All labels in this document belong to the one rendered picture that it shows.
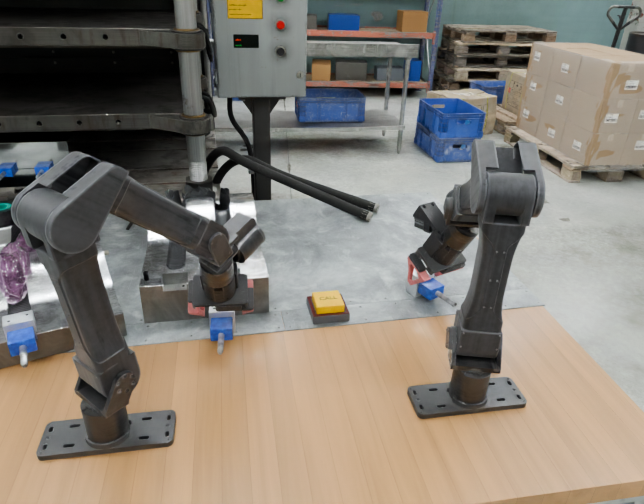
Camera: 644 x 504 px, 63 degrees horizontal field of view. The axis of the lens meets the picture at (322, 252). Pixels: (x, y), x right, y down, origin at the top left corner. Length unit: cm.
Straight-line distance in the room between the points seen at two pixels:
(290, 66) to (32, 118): 82
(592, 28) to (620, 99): 418
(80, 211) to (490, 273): 58
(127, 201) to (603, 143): 430
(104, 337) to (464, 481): 56
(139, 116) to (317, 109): 314
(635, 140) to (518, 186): 414
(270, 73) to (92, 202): 124
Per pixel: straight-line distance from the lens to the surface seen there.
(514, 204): 80
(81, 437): 95
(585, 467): 97
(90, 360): 82
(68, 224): 69
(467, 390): 95
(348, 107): 486
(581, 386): 111
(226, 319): 108
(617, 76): 465
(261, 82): 186
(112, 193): 71
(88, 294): 76
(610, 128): 475
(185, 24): 170
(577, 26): 871
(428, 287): 121
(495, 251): 83
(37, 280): 124
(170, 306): 114
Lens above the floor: 146
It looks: 28 degrees down
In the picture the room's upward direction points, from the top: 2 degrees clockwise
